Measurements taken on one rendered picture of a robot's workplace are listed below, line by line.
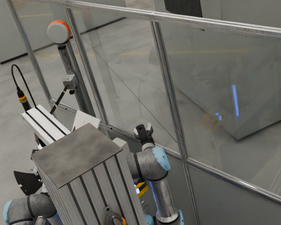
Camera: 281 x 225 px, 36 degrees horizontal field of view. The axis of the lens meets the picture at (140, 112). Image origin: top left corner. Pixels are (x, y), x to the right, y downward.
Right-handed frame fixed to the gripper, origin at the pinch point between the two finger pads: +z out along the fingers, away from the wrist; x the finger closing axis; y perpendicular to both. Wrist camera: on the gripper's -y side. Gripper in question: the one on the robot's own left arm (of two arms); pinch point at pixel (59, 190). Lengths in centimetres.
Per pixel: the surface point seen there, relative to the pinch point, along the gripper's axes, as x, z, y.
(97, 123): -14, 46, -21
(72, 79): -39, 70, -6
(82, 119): -14, 55, -7
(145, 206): 38, 15, -42
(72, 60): -48, 80, -7
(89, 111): -5, 80, -2
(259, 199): 37, 7, -116
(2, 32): 31, 476, 287
